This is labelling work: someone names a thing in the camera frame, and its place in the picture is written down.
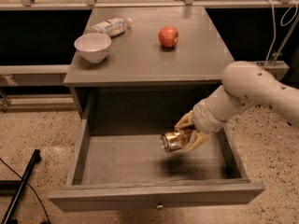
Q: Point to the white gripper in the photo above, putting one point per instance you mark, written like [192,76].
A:
[203,117]

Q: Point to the white ceramic bowl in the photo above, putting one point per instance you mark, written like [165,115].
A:
[93,47]

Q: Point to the silver drawer knob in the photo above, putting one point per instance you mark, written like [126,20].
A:
[160,206]

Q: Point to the grey open top drawer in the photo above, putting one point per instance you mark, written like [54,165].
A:
[119,162]

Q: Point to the red apple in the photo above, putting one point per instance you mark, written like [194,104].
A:
[168,36]

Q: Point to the orange metal can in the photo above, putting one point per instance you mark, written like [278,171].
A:
[173,141]

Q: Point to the clear plastic water bottle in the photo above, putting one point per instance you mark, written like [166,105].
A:
[113,27]

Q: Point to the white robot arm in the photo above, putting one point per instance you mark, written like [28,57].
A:
[243,84]

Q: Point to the grey wooden cabinet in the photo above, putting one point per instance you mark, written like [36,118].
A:
[136,58]

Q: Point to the black metal stand leg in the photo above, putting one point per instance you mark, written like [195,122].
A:
[35,158]

